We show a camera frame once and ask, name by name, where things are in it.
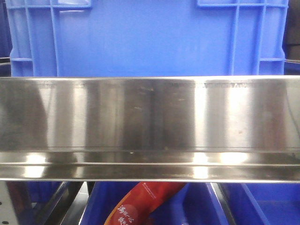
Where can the lower blue bin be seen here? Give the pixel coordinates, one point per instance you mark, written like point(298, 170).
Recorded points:
point(195, 204)

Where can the large blue plastic bin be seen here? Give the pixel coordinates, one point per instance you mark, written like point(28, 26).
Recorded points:
point(68, 38)

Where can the red snack bag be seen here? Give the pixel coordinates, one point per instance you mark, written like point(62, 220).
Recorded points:
point(141, 201)

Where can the stainless steel rack rail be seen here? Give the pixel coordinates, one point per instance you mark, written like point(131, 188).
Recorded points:
point(215, 129)

